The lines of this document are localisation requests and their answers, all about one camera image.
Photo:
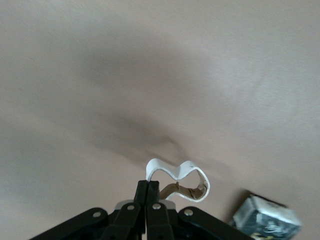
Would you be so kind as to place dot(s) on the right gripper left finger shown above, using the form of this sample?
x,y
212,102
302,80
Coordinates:
x,y
125,220

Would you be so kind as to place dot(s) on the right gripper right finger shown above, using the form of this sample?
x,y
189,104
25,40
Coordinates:
x,y
162,222

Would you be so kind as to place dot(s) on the dark snack packet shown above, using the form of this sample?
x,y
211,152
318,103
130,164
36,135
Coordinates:
x,y
265,217

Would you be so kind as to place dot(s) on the brown paper table cover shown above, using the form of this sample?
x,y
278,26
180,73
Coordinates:
x,y
160,75

